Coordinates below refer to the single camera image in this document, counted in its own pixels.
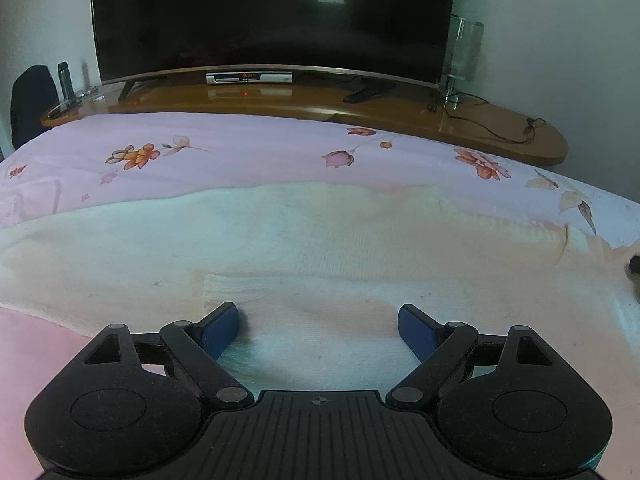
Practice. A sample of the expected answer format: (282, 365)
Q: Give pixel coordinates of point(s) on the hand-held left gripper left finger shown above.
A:
(222, 331)

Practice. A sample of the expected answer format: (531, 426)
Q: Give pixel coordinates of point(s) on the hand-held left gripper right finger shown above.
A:
(417, 332)

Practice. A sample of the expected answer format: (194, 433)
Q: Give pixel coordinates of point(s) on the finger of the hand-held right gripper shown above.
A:
(635, 264)

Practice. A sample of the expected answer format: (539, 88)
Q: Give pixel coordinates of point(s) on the white towel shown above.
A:
(320, 260)

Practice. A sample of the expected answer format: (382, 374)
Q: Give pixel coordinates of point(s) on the floral bed sheet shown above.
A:
(260, 150)

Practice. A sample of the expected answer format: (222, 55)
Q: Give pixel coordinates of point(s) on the wooden television stand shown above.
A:
(310, 100)

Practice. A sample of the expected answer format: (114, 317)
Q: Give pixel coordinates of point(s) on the silver set-top box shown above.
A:
(249, 77)

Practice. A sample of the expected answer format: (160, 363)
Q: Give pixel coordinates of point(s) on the clear glass table lamp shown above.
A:
(464, 47)

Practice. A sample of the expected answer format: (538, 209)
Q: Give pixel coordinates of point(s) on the dark chair back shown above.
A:
(31, 105)

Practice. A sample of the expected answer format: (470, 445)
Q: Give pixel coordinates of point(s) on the dark slim bottle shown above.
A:
(64, 80)

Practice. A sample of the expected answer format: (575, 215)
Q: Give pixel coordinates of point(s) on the black flat television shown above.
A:
(270, 15)

